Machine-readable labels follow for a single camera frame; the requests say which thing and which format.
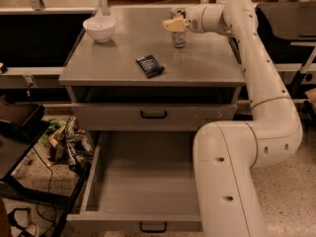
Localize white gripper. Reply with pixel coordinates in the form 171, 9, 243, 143
163, 5, 206, 33

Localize silver redbull can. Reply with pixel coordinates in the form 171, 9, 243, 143
171, 8, 186, 48

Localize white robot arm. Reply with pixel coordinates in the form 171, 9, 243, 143
163, 0, 302, 237

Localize grey drawer cabinet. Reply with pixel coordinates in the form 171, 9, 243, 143
59, 7, 245, 142

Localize closed grey top drawer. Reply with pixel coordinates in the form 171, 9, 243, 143
72, 103, 237, 131

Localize open grey middle drawer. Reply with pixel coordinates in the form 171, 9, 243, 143
67, 131, 201, 233

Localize dark blue snack packet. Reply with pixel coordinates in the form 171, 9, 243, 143
136, 55, 165, 78

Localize white ceramic bowl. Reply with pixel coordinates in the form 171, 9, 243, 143
83, 16, 116, 42

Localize black table right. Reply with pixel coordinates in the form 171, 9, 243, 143
256, 2, 316, 102

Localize pile of snack bags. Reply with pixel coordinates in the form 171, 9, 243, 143
40, 116, 94, 175

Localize black side table left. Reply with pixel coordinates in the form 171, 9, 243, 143
0, 96, 91, 237

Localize black cable on floor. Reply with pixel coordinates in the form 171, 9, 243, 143
31, 145, 58, 237

